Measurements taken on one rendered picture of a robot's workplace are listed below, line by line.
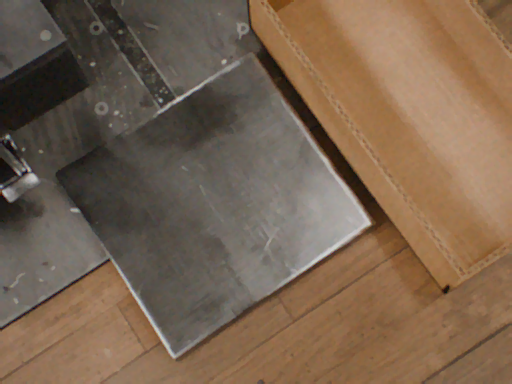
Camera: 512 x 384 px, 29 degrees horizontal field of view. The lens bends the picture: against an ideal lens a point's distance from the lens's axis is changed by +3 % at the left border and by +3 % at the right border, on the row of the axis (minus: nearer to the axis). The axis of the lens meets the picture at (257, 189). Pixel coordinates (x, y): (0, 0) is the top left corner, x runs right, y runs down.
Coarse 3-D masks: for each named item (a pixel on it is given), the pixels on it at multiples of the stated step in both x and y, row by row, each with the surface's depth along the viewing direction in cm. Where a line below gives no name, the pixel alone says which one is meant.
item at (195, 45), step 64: (64, 0) 77; (128, 0) 77; (192, 0) 77; (128, 64) 75; (192, 64) 75; (0, 128) 74; (64, 128) 74; (64, 192) 73; (0, 256) 72; (64, 256) 72; (0, 320) 71
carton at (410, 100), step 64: (256, 0) 69; (320, 0) 76; (384, 0) 76; (448, 0) 71; (320, 64) 74; (384, 64) 74; (448, 64) 74; (384, 128) 73; (448, 128) 73; (384, 192) 68; (448, 192) 72; (448, 256) 64
